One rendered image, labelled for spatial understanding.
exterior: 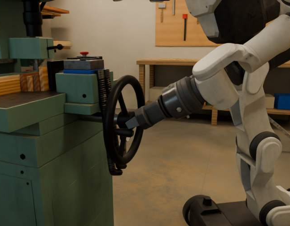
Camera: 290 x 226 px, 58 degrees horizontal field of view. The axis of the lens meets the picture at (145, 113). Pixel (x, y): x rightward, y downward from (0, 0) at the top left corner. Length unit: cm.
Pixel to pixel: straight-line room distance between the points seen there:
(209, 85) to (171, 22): 361
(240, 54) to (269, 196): 89
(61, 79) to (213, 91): 47
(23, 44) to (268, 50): 75
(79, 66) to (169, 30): 342
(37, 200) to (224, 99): 59
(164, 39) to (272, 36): 359
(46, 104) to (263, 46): 57
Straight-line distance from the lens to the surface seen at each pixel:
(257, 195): 134
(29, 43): 97
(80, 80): 82
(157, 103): 64
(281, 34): 66
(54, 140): 83
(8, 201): 94
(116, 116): 85
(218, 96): 62
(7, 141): 84
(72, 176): 95
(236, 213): 159
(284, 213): 140
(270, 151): 121
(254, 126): 119
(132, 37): 436
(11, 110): 70
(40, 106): 77
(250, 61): 63
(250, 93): 110
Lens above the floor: 104
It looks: 14 degrees down
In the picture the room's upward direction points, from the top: straight up
